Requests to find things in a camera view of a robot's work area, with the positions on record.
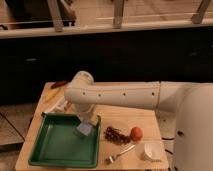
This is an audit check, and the blue sponge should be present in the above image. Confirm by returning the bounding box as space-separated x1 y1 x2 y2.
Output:
76 122 93 136

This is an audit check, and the yellow banana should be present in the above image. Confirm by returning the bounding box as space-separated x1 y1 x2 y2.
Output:
45 89 60 102

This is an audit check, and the black cable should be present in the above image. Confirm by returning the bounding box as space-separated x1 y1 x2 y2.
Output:
161 134 176 158

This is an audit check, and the white tube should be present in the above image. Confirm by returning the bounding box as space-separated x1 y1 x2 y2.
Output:
44 97 71 114

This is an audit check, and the wooden table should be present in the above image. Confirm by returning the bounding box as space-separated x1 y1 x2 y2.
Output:
15 82 169 171

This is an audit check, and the bunch of dark grapes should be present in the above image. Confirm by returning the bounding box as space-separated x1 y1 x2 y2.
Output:
104 126 131 144

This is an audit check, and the orange tomato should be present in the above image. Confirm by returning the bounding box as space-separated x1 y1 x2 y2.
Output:
130 127 143 141

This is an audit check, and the green plastic tray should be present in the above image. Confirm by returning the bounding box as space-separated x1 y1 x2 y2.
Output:
28 114 101 168

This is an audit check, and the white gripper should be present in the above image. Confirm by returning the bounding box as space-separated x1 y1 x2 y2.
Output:
71 104 98 126

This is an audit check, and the white cup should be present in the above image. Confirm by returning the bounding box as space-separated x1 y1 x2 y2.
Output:
143 142 163 162

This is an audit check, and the silver fork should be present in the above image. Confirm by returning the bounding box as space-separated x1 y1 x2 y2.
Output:
105 145 136 164

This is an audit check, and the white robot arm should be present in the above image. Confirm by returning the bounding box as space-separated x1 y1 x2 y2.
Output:
64 71 213 171

